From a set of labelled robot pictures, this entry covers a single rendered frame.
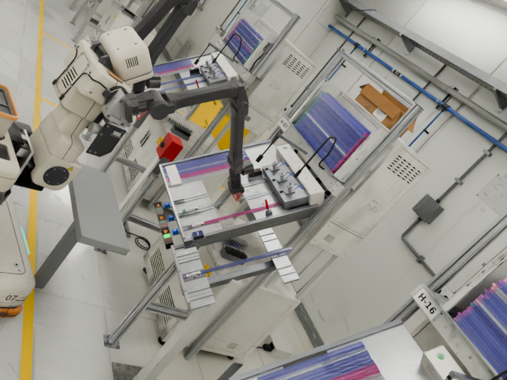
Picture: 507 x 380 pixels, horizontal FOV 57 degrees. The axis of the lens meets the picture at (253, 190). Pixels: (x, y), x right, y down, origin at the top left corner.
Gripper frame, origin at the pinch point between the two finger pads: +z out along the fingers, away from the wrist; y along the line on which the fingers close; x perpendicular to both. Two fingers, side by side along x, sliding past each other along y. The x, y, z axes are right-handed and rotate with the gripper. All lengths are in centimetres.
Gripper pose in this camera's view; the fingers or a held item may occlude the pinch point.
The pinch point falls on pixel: (237, 199)
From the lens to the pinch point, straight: 250.8
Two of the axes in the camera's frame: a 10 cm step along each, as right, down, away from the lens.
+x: -9.5, 2.3, -2.2
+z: 0.4, 7.8, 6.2
